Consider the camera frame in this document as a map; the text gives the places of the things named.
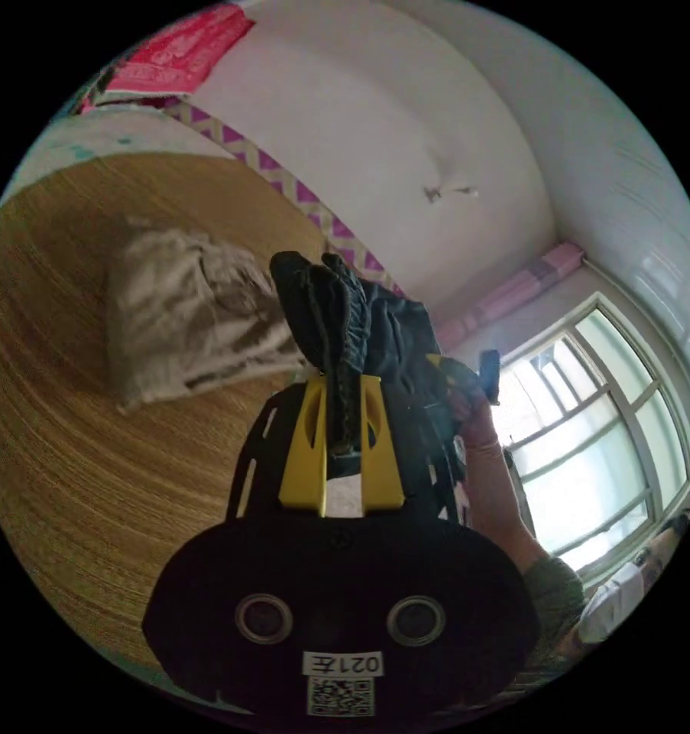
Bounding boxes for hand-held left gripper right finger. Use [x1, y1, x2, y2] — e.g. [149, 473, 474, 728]
[358, 375, 407, 515]

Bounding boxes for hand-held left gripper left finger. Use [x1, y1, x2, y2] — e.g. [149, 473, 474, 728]
[277, 377, 329, 518]

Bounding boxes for blue jeans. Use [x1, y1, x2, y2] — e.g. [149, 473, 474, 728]
[269, 250, 467, 484]

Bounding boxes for person's right forearm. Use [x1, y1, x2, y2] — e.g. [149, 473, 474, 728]
[463, 435, 554, 576]

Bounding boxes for person's right hand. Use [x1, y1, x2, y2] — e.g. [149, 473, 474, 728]
[446, 366, 501, 460]

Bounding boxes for pink curtain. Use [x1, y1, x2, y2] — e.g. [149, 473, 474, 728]
[435, 242, 586, 347]

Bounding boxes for window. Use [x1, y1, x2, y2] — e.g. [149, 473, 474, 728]
[492, 291, 690, 587]

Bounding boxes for beige garment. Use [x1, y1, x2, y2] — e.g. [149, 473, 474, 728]
[105, 216, 310, 415]

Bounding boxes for person's body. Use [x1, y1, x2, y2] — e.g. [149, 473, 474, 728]
[516, 508, 690, 684]

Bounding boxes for red printed cloth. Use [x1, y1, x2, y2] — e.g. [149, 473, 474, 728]
[79, 4, 258, 111]

